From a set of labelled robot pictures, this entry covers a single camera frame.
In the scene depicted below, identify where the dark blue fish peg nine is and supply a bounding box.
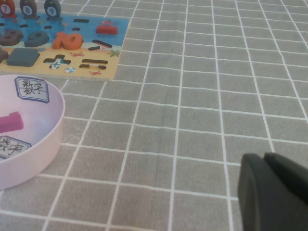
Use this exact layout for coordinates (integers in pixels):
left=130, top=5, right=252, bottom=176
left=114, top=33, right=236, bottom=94
left=43, top=0, right=63, bottom=21

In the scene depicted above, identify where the colourful wooden puzzle board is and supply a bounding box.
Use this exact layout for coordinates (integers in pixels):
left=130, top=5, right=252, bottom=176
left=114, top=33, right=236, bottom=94
left=0, top=11, right=130, bottom=83

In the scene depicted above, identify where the magenta wooden number one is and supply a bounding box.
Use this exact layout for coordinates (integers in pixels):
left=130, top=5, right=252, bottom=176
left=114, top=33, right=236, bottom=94
left=0, top=111, right=25, bottom=134

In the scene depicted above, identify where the brown wooden number eight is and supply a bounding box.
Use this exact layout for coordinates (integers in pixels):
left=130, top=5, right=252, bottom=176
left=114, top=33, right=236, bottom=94
left=0, top=29, right=24, bottom=46

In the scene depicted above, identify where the dark grey wooden square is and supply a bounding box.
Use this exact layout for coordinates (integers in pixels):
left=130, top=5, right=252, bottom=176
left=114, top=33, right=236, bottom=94
left=6, top=48, right=41, bottom=67

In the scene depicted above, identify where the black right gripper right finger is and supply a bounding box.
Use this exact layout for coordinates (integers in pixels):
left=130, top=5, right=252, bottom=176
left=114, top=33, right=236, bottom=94
left=263, top=152, right=308, bottom=200

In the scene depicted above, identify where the grey checked tablecloth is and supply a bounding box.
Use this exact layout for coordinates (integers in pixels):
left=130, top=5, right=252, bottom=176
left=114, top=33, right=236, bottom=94
left=0, top=0, right=308, bottom=231

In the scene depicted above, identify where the dark grey wooden number nine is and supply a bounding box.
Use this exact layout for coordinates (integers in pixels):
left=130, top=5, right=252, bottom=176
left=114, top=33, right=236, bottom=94
left=24, top=30, right=50, bottom=48

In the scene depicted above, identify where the pale pink plastic bowl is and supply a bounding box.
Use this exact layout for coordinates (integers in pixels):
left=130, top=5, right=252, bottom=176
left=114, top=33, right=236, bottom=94
left=0, top=74, right=66, bottom=191

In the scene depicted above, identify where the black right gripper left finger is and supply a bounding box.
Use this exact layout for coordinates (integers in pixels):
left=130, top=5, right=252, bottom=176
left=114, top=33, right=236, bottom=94
left=237, top=153, right=308, bottom=231

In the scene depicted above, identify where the red wooden minus sign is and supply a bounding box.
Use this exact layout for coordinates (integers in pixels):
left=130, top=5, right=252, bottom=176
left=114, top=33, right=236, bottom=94
left=96, top=25, right=119, bottom=34

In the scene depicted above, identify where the brown fish peg eight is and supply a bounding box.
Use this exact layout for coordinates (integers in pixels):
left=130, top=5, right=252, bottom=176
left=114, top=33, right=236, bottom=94
left=19, top=0, right=40, bottom=20

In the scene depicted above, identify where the white handwritten paper label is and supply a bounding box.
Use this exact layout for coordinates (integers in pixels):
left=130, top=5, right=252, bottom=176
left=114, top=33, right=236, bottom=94
left=14, top=76, right=51, bottom=103
left=0, top=135, right=32, bottom=159

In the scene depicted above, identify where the red fish peg seven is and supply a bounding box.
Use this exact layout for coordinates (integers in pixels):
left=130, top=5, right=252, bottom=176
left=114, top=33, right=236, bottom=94
left=0, top=0, right=17, bottom=19

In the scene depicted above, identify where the orange wooden number ten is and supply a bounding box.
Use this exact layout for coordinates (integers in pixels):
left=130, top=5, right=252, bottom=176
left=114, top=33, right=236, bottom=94
left=52, top=31, right=84, bottom=50

